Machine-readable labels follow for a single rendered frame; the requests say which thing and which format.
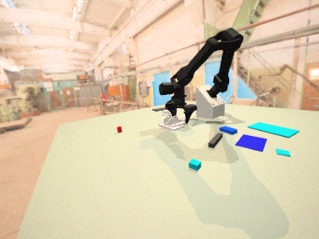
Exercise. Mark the small blue block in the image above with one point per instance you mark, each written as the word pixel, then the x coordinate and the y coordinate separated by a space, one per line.
pixel 228 130

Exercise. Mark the small cyan block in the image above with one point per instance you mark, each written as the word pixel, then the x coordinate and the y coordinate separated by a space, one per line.
pixel 194 164

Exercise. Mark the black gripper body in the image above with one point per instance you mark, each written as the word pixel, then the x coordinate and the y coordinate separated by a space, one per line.
pixel 185 107

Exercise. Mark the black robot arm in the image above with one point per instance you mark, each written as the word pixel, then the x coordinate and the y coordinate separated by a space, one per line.
pixel 230 42

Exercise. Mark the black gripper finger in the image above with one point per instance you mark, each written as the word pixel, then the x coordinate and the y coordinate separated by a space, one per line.
pixel 173 112
pixel 188 115

